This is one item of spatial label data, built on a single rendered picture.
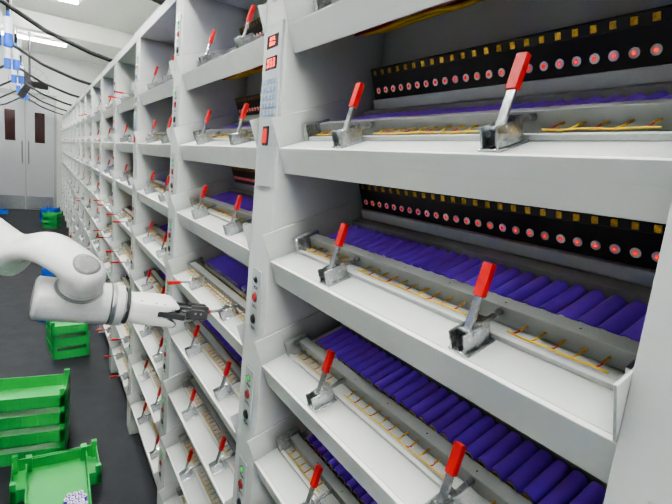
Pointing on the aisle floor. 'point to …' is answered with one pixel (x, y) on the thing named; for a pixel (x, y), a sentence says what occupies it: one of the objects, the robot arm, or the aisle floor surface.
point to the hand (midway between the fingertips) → (197, 311)
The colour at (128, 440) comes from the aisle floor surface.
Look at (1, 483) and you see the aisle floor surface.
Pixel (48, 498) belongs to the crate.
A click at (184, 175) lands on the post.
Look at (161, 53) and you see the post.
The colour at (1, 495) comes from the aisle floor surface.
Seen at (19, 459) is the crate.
